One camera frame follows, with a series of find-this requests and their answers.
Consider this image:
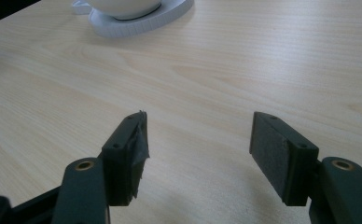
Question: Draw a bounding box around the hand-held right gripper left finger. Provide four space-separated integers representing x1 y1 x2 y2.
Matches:
50 110 150 224

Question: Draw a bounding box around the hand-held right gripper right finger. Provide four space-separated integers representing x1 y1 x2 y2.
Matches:
249 111 362 224

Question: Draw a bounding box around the white ribbed base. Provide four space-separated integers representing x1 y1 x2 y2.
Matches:
71 0 195 39

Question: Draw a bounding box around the white bowl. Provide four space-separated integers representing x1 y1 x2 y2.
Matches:
85 0 164 21

